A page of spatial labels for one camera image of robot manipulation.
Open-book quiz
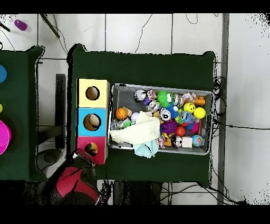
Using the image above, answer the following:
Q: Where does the black upright panel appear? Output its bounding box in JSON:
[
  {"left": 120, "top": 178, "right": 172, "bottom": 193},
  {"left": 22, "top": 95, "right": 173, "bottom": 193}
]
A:
[{"left": 55, "top": 73, "right": 66, "bottom": 150}]

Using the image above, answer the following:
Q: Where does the blue plastic cup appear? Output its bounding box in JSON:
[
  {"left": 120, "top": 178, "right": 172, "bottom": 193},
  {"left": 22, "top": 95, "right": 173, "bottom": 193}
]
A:
[{"left": 0, "top": 64, "right": 7, "bottom": 83}]

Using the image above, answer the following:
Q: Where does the dark green side table cloth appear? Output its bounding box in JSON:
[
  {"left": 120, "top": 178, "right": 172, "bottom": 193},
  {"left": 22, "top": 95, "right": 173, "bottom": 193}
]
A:
[{"left": 0, "top": 45, "right": 49, "bottom": 182}]

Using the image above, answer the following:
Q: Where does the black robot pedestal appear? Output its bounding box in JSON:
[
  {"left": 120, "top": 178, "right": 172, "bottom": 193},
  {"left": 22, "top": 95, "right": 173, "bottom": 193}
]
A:
[{"left": 112, "top": 180, "right": 163, "bottom": 205}]

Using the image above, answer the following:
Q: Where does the magenta plastic bowl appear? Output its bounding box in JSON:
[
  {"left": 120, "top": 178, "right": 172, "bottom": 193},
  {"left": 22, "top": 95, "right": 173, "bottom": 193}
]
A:
[{"left": 0, "top": 119, "right": 12, "bottom": 156}]

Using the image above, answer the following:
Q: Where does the purple spiky ball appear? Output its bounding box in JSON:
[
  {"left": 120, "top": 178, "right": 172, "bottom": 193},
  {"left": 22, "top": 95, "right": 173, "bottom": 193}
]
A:
[{"left": 160, "top": 119, "right": 178, "bottom": 135}]

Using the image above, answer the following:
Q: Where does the yellow smiley face ball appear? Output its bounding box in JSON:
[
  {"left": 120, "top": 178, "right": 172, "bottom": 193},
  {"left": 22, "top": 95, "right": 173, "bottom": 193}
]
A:
[{"left": 183, "top": 102, "right": 196, "bottom": 114}]

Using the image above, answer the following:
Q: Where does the green fuzzy toy with eyes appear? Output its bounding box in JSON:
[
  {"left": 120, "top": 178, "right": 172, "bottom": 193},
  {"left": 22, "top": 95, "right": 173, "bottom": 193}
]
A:
[{"left": 157, "top": 90, "right": 174, "bottom": 107}]

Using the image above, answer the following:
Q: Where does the black crushed soda can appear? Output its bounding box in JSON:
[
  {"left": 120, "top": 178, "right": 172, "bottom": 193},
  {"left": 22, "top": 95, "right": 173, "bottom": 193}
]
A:
[{"left": 159, "top": 108, "right": 172, "bottom": 122}]

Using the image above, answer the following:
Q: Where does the black rod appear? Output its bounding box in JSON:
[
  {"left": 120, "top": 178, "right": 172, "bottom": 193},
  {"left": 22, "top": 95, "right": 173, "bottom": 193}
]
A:
[{"left": 40, "top": 13, "right": 61, "bottom": 39}]

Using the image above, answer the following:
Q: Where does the wooden box with three holes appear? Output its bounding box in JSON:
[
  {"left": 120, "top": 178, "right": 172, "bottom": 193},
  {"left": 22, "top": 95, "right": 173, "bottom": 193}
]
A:
[{"left": 75, "top": 78, "right": 111, "bottom": 165}]

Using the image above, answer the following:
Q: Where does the light teal cloth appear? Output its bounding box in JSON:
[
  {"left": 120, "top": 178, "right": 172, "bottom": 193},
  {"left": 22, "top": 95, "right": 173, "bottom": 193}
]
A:
[{"left": 133, "top": 139, "right": 159, "bottom": 159}]

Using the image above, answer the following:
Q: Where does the silver crushed can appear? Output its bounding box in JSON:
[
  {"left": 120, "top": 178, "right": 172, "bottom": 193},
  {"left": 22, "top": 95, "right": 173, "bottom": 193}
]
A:
[{"left": 134, "top": 89, "right": 148, "bottom": 102}]

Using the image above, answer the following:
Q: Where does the plain yellow ball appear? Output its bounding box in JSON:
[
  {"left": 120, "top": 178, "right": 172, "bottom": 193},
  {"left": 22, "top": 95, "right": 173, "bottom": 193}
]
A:
[{"left": 193, "top": 107, "right": 207, "bottom": 119}]

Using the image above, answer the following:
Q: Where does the small orange basketball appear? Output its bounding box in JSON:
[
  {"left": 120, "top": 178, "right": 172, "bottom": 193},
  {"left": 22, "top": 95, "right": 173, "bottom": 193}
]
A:
[{"left": 115, "top": 107, "right": 129, "bottom": 121}]

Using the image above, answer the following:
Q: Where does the black cable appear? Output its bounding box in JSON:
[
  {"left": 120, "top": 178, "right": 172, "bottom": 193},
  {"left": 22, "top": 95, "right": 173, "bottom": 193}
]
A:
[{"left": 213, "top": 118, "right": 270, "bottom": 130}]

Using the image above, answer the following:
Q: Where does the tan brown plush toy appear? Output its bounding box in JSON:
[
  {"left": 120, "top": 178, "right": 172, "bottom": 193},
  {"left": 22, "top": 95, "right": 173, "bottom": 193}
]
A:
[{"left": 85, "top": 142, "right": 99, "bottom": 156}]

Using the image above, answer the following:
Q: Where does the cream waffle cloth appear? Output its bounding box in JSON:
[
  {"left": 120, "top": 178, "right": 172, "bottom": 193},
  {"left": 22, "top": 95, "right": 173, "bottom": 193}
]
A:
[{"left": 109, "top": 111, "right": 161, "bottom": 146}]

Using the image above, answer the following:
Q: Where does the shallow clear mesh bin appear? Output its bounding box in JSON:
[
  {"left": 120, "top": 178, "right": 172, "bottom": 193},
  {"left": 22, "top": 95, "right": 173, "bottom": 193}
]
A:
[{"left": 106, "top": 82, "right": 215, "bottom": 156}]

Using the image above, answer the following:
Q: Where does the purple bottle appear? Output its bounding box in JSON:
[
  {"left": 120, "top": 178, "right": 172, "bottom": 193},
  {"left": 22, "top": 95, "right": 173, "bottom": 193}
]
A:
[{"left": 14, "top": 19, "right": 28, "bottom": 32}]

